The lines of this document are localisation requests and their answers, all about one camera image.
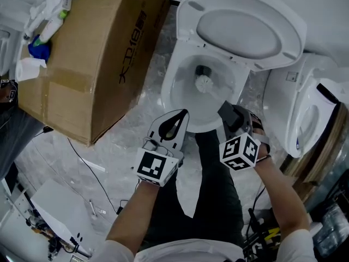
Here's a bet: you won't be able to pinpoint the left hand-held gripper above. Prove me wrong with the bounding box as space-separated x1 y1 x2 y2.
133 108 190 187

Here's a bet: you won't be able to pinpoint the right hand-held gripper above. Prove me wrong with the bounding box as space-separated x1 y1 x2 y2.
218 100 260 171

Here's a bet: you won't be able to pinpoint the white toilet brush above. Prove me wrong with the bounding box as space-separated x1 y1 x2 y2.
195 74 227 109

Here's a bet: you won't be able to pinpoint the white toilet with tank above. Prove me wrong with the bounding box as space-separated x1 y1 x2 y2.
160 0 308 133

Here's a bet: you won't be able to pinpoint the person's right forearm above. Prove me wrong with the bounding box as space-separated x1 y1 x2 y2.
255 157 310 234

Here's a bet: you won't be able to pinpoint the person's left forearm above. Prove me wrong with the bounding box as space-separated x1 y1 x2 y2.
106 181 160 252

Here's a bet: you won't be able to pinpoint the white smart toilet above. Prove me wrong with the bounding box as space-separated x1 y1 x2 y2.
263 53 341 158

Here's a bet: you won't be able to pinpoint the white toilet paper roll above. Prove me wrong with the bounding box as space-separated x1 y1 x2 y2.
15 57 47 82

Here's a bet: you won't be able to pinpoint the person's right hand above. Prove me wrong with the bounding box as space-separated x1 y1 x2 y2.
252 114 271 160

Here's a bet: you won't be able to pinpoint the person's dark trousers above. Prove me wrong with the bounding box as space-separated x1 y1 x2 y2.
141 131 245 249

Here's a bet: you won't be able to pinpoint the white flat strip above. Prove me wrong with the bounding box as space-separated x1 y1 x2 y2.
80 158 106 173

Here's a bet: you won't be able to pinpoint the wooden pallet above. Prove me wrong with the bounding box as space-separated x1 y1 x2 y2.
280 102 349 195

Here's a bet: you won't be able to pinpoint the large cardboard box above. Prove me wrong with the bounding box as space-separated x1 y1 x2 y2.
17 0 171 147

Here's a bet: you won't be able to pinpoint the white pen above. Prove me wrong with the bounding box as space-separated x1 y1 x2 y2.
88 199 98 218

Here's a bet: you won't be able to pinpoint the grey metal platform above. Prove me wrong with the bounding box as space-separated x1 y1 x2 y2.
305 146 349 210

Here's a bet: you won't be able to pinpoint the person's white shirt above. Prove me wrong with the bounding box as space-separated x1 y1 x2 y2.
97 229 318 262

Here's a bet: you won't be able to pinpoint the black yellow device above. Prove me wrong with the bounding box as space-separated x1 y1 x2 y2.
242 207 284 262

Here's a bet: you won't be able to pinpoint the white angled panel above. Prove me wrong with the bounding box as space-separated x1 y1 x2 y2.
29 178 93 259

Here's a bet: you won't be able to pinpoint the blue cloth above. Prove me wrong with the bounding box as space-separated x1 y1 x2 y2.
28 34 52 63

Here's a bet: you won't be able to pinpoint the plastic wrapped bottle pack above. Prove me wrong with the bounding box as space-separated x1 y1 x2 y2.
313 205 349 259

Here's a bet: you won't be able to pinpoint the white bottle green cap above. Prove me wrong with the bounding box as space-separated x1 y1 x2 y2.
38 9 69 44

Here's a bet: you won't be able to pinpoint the white spray bottle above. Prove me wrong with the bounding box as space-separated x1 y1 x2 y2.
24 0 72 35

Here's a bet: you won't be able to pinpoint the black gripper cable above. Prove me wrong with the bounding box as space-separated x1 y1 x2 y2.
246 186 267 229

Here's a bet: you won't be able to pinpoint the black floor cable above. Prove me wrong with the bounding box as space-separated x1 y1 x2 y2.
67 136 129 216

